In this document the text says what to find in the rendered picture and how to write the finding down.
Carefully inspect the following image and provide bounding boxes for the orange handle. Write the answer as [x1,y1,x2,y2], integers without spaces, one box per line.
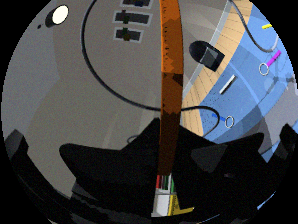
[157,0,184,176]

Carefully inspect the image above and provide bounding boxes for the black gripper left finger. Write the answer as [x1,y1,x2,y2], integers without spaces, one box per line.
[59,117,161,213]

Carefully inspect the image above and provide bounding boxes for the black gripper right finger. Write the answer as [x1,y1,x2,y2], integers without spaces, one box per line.
[172,125,265,210]

